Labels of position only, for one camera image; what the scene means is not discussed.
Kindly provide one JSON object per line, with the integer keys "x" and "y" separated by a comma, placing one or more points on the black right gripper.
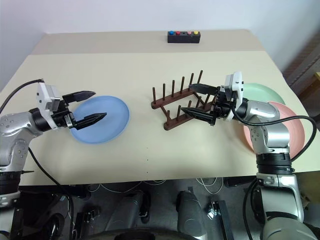
{"x": 221, "y": 106}

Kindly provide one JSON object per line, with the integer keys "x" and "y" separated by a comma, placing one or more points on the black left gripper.
{"x": 62, "y": 116}

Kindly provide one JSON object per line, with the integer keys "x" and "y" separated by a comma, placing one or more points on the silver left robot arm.
{"x": 15, "y": 130}

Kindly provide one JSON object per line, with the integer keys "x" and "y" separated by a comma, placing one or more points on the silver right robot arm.
{"x": 270, "y": 130}

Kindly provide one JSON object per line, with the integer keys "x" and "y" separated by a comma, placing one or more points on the brown wooden dish rack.
{"x": 175, "y": 95}

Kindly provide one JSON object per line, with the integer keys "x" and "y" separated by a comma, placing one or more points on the blue plate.
{"x": 110, "y": 125}

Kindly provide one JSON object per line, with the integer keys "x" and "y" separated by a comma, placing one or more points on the green plate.
{"x": 260, "y": 92}

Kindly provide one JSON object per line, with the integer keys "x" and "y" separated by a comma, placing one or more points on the black button box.
{"x": 183, "y": 38}

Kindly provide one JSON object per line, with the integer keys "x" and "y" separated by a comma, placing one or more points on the pink plate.
{"x": 296, "y": 131}

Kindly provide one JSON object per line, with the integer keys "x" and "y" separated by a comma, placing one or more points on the brown wooden furniture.
{"x": 303, "y": 67}

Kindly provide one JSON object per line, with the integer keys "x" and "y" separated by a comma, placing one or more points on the dark grey rounded shape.
{"x": 190, "y": 215}
{"x": 125, "y": 212}

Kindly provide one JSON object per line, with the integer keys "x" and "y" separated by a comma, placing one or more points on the black metal clamp bar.
{"x": 222, "y": 217}

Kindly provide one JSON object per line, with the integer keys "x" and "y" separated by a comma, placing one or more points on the black rounded base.
{"x": 130, "y": 235}

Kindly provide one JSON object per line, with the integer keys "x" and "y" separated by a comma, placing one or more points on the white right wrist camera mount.
{"x": 233, "y": 83}

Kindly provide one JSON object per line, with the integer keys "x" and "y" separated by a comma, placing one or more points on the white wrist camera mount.
{"x": 233, "y": 83}
{"x": 47, "y": 98}

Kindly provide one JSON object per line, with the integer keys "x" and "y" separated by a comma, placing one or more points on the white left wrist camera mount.
{"x": 47, "y": 98}

